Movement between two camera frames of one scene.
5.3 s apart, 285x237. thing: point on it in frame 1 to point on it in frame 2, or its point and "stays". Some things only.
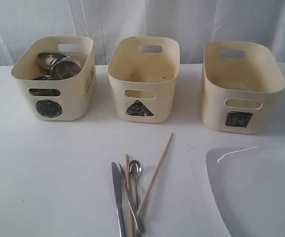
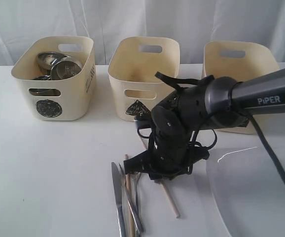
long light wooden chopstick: (140, 208) to (163, 186)
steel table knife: (119, 201) stays
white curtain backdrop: (193, 23) stays
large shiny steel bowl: (47, 59) stays
